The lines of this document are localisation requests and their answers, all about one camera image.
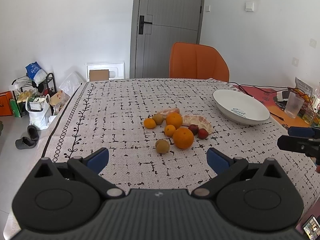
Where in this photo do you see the white ceramic plate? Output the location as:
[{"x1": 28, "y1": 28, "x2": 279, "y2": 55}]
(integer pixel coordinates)
[{"x1": 213, "y1": 89, "x2": 270, "y2": 126}]

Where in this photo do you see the peeled pomelo segment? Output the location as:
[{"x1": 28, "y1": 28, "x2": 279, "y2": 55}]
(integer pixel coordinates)
[
  {"x1": 182, "y1": 115, "x2": 214, "y2": 134},
  {"x1": 156, "y1": 108, "x2": 180, "y2": 119}
]

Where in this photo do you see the dark red plum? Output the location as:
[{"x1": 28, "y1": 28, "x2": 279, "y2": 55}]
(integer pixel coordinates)
[{"x1": 188, "y1": 124, "x2": 199, "y2": 135}]

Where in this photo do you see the large orange front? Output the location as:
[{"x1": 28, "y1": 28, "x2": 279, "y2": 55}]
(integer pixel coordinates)
[{"x1": 172, "y1": 127, "x2": 194, "y2": 150}]

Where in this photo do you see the large orange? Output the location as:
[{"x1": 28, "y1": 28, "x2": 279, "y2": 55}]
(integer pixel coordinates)
[
  {"x1": 172, "y1": 127, "x2": 194, "y2": 150},
  {"x1": 166, "y1": 112, "x2": 183, "y2": 129}
]

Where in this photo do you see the brown kiwi front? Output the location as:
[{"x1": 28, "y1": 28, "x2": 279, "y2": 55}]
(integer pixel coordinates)
[{"x1": 155, "y1": 139, "x2": 170, "y2": 154}]

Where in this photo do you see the brown kiwi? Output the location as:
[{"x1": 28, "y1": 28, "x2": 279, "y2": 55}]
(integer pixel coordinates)
[
  {"x1": 155, "y1": 139, "x2": 170, "y2": 154},
  {"x1": 152, "y1": 113, "x2": 164, "y2": 125}
]

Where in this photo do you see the small tangerine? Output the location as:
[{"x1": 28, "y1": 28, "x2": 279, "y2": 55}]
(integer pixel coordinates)
[
  {"x1": 164, "y1": 125, "x2": 176, "y2": 137},
  {"x1": 143, "y1": 118, "x2": 157, "y2": 129}
]

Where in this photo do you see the large orange back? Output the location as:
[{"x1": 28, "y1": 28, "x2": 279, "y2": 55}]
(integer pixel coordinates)
[{"x1": 166, "y1": 112, "x2": 183, "y2": 129}]

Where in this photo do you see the brown kiwi back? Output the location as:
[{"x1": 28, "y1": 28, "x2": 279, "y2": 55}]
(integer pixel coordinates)
[{"x1": 152, "y1": 113, "x2": 164, "y2": 125}]

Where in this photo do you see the peeled pomelo segment back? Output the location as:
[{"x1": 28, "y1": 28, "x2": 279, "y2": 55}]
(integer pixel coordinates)
[{"x1": 156, "y1": 108, "x2": 180, "y2": 119}]

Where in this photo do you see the clear plastic cup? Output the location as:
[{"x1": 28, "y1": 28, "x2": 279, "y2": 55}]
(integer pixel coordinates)
[{"x1": 284, "y1": 92, "x2": 304, "y2": 119}]

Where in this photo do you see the orange red table mat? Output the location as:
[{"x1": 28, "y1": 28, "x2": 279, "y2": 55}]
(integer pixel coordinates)
[{"x1": 233, "y1": 83, "x2": 310, "y2": 129}]

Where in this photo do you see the white charger block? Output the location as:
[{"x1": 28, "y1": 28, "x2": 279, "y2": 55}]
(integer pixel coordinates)
[{"x1": 276, "y1": 90, "x2": 290, "y2": 102}]

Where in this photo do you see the smartphone screen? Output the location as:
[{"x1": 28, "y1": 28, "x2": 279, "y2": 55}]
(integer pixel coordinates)
[{"x1": 302, "y1": 215, "x2": 320, "y2": 240}]

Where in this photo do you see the grey slipper back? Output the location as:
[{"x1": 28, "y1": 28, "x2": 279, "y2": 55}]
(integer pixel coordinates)
[{"x1": 27, "y1": 125, "x2": 39, "y2": 141}]

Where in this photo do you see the white shopping bag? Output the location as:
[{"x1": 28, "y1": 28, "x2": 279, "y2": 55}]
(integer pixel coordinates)
[{"x1": 25, "y1": 94, "x2": 52, "y2": 131}]

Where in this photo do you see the orange box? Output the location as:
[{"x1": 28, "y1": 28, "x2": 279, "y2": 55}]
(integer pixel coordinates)
[{"x1": 0, "y1": 91, "x2": 12, "y2": 116}]

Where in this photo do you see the clear plastic bag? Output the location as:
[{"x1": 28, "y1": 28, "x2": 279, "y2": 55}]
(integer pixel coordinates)
[{"x1": 59, "y1": 72, "x2": 84, "y2": 97}]

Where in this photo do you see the black metal rack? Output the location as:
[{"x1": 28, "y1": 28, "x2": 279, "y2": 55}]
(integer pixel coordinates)
[{"x1": 9, "y1": 73, "x2": 57, "y2": 118}]

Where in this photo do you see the patterned white tablecloth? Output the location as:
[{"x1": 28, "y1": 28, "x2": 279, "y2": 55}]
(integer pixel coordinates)
[{"x1": 14, "y1": 79, "x2": 319, "y2": 239}]

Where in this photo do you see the brown cardboard piece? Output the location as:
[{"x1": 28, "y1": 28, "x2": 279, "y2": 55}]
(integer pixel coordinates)
[{"x1": 89, "y1": 69, "x2": 110, "y2": 82}]

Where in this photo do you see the blue white bag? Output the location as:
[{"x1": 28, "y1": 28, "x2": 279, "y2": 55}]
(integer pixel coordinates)
[{"x1": 25, "y1": 62, "x2": 47, "y2": 86}]

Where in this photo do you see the orange chair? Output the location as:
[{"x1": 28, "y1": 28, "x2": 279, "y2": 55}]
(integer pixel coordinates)
[{"x1": 169, "y1": 42, "x2": 229, "y2": 82}]

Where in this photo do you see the white framed board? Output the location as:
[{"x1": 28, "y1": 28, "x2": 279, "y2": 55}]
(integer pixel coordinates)
[{"x1": 86, "y1": 62, "x2": 125, "y2": 81}]

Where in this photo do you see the grey door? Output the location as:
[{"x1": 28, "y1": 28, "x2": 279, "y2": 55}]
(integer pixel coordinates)
[{"x1": 130, "y1": 0, "x2": 204, "y2": 78}]

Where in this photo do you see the black usb cable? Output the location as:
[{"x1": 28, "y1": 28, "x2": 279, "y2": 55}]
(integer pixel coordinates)
[{"x1": 228, "y1": 81, "x2": 304, "y2": 98}]

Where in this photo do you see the white wall switch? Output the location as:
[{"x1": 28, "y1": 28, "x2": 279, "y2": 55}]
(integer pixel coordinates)
[{"x1": 245, "y1": 2, "x2": 254, "y2": 12}]

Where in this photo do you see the black door handle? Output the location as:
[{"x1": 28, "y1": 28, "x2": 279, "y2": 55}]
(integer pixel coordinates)
[{"x1": 138, "y1": 15, "x2": 152, "y2": 35}]

